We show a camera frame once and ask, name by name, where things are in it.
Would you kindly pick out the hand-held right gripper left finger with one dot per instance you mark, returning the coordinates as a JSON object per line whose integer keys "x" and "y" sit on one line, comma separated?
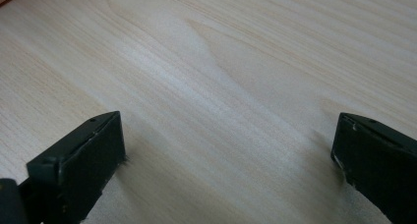
{"x": 82, "y": 161}

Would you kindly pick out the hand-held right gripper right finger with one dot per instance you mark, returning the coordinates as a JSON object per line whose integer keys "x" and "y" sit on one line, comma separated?
{"x": 377, "y": 158}

